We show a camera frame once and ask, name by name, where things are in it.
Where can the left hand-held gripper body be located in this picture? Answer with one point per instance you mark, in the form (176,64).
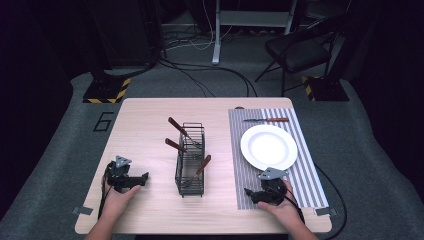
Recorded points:
(124,180)

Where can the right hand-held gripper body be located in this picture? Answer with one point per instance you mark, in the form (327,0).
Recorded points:
(271,192)

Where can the person's left hand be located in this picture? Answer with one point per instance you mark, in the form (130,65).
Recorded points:
(118,200)

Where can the person's right hand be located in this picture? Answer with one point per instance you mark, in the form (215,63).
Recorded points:
(283,211)

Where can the striped placemat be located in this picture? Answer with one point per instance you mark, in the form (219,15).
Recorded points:
(243,160)

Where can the white plate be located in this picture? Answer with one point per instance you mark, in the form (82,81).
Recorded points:
(268,147)

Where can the grey tape piece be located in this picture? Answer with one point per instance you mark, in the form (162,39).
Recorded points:
(82,210)
(326,211)

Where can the small brown round object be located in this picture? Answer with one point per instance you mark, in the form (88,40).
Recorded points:
(239,107)

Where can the black yellow striped base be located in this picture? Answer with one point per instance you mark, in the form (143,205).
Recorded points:
(106,90)
(328,88)

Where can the black cabinet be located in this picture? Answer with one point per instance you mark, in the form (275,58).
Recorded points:
(130,33)

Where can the black folding chair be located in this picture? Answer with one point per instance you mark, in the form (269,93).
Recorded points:
(298,50)

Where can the white metal stand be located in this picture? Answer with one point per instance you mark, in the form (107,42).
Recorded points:
(216,40)

